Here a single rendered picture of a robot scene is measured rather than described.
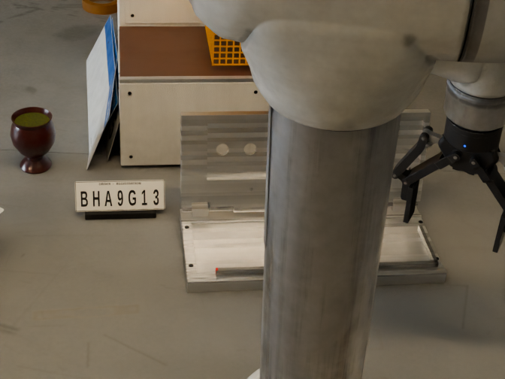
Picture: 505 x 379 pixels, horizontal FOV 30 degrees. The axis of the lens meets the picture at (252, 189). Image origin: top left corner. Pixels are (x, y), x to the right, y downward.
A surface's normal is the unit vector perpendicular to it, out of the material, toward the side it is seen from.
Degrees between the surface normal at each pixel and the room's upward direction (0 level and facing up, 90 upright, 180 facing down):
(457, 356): 0
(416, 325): 0
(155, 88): 90
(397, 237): 0
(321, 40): 100
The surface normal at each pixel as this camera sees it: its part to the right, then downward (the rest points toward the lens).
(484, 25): -0.19, 0.72
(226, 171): 0.13, 0.41
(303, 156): -0.51, 0.54
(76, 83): 0.06, -0.82
